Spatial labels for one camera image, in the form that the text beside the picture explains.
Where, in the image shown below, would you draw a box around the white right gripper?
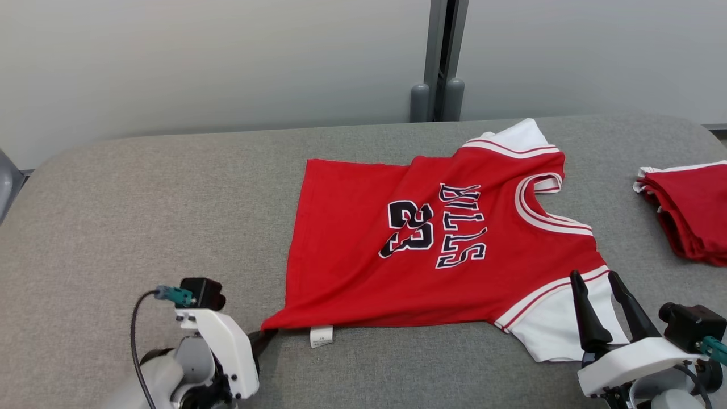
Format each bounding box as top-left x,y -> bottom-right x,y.
570,270 -> 724,409

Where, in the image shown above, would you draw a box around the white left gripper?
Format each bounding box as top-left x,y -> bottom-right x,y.
175,308 -> 280,409

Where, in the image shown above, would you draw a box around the red Bulls basketball jersey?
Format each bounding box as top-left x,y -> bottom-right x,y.
261,118 -> 631,363

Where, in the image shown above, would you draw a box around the red shorts with white stripe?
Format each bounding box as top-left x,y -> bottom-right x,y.
632,160 -> 727,268

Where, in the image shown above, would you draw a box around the left arm teal plug cable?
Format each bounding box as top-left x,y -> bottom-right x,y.
129,285 -> 195,409

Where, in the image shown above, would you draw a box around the arm teal plug cable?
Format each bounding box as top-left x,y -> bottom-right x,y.
700,336 -> 727,365
129,285 -> 195,409

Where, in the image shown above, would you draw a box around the right arm teal plug cable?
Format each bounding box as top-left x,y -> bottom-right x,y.
700,336 -> 727,365

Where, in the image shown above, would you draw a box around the grey partition post with foot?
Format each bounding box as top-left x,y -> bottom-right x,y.
443,0 -> 470,122
410,0 -> 449,123

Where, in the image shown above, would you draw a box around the grey slanted partition end post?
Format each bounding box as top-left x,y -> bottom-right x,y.
0,149 -> 24,223

